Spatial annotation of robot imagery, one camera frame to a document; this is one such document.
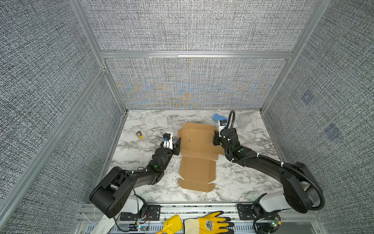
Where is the brown cardboard box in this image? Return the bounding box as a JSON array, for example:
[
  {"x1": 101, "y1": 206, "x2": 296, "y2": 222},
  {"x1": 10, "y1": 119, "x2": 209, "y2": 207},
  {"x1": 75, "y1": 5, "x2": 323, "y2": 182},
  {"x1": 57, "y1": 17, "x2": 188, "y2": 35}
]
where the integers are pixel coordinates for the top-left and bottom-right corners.
[{"x1": 178, "y1": 123, "x2": 224, "y2": 193}]

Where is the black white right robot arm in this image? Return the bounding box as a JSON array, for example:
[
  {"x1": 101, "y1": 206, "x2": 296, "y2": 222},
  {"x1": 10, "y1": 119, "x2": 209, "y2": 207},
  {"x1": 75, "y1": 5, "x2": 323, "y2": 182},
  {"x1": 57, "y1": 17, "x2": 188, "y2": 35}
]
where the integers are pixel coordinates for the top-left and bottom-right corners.
[{"x1": 212, "y1": 128, "x2": 325, "y2": 216}]

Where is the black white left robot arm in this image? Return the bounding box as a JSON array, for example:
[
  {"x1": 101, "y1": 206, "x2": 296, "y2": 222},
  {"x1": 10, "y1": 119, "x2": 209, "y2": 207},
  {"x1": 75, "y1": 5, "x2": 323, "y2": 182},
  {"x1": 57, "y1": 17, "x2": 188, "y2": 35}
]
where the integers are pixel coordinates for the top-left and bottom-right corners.
[{"x1": 89, "y1": 138, "x2": 181, "y2": 218}]

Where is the blue green sponge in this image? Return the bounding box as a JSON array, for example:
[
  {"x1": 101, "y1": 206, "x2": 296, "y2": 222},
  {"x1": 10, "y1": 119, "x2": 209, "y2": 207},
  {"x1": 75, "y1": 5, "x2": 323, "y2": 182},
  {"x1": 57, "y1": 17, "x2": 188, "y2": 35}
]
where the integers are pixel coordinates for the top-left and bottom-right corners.
[{"x1": 212, "y1": 113, "x2": 227, "y2": 122}]

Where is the clear round plastic lid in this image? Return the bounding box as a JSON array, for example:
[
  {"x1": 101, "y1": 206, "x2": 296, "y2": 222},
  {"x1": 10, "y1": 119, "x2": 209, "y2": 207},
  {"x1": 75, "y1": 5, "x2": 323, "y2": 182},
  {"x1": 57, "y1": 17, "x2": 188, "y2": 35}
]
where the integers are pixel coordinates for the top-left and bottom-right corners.
[{"x1": 239, "y1": 115, "x2": 251, "y2": 123}]

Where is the small brown yellow toy figure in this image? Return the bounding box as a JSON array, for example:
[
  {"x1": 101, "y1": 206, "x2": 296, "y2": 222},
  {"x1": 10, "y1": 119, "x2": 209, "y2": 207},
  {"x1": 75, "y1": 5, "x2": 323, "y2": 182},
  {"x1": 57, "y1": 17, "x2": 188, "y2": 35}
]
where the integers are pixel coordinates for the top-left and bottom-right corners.
[{"x1": 136, "y1": 131, "x2": 143, "y2": 139}]

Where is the yellow black work glove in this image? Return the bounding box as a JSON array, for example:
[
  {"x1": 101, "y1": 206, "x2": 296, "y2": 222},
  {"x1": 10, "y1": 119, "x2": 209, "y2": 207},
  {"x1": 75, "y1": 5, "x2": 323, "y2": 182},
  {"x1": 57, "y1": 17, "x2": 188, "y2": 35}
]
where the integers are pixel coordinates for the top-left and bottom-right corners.
[{"x1": 183, "y1": 211, "x2": 235, "y2": 234}]

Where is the white paper tag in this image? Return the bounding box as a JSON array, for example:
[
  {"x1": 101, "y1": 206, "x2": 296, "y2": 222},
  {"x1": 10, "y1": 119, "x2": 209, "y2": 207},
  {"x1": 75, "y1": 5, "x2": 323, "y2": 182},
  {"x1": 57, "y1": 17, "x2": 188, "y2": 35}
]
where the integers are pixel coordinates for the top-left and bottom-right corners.
[{"x1": 91, "y1": 216, "x2": 115, "y2": 234}]

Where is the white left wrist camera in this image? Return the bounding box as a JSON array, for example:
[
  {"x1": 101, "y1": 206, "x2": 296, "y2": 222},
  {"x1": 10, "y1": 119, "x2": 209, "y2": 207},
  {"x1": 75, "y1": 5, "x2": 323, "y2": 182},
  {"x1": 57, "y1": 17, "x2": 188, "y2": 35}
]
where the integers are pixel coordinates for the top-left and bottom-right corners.
[{"x1": 162, "y1": 132, "x2": 173, "y2": 150}]

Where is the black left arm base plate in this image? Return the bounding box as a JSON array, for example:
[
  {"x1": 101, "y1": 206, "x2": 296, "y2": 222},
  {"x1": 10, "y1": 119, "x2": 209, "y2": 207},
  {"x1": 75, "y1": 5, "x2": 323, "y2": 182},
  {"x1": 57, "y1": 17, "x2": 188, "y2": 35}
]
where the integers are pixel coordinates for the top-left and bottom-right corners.
[{"x1": 119, "y1": 205, "x2": 161, "y2": 221}]

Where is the aluminium front rail frame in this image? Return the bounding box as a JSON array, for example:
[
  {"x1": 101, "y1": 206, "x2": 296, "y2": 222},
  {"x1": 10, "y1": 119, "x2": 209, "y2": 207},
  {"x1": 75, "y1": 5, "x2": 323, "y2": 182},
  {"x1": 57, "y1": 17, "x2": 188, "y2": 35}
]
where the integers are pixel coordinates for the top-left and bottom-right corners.
[{"x1": 72, "y1": 201, "x2": 328, "y2": 234}]

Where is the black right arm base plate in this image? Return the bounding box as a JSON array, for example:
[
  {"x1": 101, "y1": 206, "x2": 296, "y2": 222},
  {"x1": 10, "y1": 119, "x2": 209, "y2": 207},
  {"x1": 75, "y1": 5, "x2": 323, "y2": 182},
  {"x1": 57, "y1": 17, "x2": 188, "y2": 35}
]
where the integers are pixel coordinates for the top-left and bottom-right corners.
[{"x1": 236, "y1": 203, "x2": 276, "y2": 221}]

